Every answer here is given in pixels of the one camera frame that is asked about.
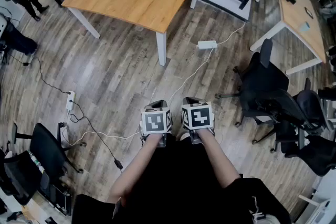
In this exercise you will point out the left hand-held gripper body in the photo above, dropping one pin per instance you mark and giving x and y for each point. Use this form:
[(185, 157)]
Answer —
[(155, 123)]

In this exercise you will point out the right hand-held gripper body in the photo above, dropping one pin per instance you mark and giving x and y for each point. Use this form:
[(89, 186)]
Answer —
[(200, 118)]

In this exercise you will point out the person's left forearm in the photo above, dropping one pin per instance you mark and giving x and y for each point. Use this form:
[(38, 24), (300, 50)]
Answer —
[(136, 165)]

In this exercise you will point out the person's right forearm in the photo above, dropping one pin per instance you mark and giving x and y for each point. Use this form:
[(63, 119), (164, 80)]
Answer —
[(218, 160)]

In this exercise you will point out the black power adapter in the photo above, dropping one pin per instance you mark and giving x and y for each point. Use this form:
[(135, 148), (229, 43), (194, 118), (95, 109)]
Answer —
[(118, 164)]

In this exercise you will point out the person's black clothing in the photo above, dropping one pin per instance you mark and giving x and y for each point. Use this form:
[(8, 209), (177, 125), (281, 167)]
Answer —
[(170, 191)]

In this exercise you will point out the black office chair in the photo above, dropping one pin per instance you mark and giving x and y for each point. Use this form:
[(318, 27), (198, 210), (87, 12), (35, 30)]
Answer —
[(47, 149), (309, 107), (18, 178), (262, 81)]

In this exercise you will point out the white power strip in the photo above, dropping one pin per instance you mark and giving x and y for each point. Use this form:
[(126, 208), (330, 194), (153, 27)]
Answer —
[(207, 44), (70, 101)]

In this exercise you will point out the black case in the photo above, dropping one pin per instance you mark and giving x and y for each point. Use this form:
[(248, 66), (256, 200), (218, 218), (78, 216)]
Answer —
[(56, 196)]

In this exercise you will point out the plastic bottle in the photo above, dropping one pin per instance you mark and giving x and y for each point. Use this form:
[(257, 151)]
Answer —
[(36, 162)]

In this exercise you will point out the large wooden table white legs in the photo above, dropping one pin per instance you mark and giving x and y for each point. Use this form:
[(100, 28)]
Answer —
[(136, 0)]

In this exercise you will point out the pale blue cup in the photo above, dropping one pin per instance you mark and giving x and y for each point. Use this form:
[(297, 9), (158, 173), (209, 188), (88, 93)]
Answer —
[(304, 26)]

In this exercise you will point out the narrow wooden table white legs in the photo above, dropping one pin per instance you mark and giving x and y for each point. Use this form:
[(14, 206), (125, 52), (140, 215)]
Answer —
[(299, 15)]

